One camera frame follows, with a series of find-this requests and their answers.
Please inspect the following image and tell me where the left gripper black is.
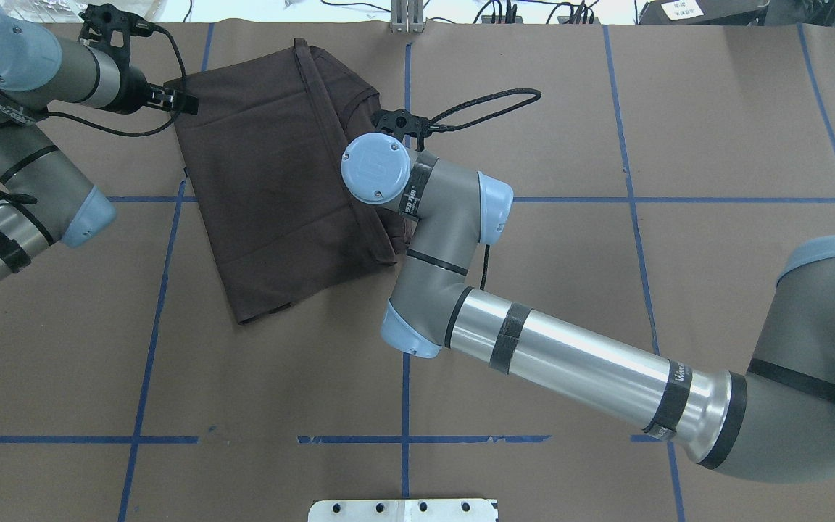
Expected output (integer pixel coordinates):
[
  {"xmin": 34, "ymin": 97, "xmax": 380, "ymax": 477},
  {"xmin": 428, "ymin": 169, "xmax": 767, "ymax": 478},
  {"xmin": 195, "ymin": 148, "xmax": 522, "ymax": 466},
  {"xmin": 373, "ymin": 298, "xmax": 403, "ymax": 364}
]
[{"xmin": 127, "ymin": 77, "xmax": 199, "ymax": 115}]

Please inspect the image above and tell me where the dark brown t-shirt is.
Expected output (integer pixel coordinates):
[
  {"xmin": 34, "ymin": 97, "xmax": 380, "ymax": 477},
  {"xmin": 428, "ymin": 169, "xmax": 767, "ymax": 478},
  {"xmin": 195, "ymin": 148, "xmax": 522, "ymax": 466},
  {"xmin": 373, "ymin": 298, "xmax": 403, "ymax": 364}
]
[{"xmin": 175, "ymin": 38, "xmax": 413, "ymax": 324}]

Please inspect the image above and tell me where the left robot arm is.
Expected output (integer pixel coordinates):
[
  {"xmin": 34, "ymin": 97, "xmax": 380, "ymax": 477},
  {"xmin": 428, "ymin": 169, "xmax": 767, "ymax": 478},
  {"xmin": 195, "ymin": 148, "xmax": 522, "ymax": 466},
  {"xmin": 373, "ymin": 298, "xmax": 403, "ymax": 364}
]
[{"xmin": 0, "ymin": 4, "xmax": 198, "ymax": 281}]

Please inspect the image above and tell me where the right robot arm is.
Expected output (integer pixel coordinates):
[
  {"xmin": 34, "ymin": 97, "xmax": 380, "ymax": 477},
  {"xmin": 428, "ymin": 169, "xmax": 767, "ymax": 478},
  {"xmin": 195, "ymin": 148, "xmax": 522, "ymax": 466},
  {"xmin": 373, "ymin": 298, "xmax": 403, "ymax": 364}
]
[{"xmin": 341, "ymin": 133, "xmax": 835, "ymax": 484}]

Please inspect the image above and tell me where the left grey usb hub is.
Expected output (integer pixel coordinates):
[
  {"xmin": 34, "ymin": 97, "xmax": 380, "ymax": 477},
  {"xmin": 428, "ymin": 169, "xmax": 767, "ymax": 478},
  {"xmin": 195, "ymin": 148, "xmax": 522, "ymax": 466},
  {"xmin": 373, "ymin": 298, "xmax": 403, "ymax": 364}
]
[{"xmin": 473, "ymin": 1, "xmax": 520, "ymax": 25}]

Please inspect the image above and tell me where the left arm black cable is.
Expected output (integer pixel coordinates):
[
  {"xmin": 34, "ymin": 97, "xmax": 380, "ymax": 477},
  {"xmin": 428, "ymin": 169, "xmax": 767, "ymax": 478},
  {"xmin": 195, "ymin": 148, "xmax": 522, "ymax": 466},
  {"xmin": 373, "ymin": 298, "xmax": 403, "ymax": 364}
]
[{"xmin": 0, "ymin": 25, "xmax": 190, "ymax": 205}]

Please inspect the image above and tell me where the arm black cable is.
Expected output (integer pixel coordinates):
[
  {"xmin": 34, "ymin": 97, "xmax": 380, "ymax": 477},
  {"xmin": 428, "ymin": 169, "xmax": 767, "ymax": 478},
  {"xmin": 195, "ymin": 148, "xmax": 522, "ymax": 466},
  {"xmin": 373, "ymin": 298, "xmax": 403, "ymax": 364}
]
[
  {"xmin": 0, "ymin": 25, "xmax": 190, "ymax": 205},
  {"xmin": 425, "ymin": 88, "xmax": 542, "ymax": 135}
]

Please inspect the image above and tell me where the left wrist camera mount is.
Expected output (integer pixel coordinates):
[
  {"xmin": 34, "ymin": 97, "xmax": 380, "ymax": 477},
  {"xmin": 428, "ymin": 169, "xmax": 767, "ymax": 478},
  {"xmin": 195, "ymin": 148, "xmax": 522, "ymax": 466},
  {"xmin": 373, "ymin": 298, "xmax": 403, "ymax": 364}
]
[{"xmin": 77, "ymin": 4, "xmax": 158, "ymax": 69}]

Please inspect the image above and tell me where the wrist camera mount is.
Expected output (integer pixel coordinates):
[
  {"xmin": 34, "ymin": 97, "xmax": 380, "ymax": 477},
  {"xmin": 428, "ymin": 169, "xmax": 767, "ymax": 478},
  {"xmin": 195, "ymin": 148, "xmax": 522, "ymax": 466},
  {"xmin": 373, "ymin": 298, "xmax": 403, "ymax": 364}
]
[
  {"xmin": 77, "ymin": 4, "xmax": 158, "ymax": 69},
  {"xmin": 370, "ymin": 109, "xmax": 432, "ymax": 152}
]

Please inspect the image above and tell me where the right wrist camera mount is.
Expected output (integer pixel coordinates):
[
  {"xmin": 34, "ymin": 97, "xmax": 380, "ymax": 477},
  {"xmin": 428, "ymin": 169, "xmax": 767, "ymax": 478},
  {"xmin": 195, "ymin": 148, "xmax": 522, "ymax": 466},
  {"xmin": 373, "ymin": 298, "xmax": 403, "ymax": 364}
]
[{"xmin": 370, "ymin": 109, "xmax": 432, "ymax": 152}]

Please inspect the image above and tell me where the aluminium frame post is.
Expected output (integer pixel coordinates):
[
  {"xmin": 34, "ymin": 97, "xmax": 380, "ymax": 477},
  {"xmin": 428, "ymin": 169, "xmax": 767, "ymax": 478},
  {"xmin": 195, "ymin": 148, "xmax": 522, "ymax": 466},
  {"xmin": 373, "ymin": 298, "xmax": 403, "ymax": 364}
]
[{"xmin": 390, "ymin": 0, "xmax": 426, "ymax": 34}]

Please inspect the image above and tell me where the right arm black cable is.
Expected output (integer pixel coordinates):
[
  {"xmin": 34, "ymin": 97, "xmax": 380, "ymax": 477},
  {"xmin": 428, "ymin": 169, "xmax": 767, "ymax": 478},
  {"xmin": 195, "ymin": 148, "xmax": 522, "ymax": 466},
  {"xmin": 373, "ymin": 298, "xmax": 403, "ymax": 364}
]
[{"xmin": 425, "ymin": 88, "xmax": 542, "ymax": 135}]

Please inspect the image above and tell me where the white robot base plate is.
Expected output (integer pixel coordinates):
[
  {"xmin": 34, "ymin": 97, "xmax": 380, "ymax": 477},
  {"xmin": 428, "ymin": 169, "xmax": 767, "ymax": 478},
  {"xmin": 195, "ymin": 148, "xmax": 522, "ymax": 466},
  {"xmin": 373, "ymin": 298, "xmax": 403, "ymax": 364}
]
[{"xmin": 307, "ymin": 497, "xmax": 500, "ymax": 521}]

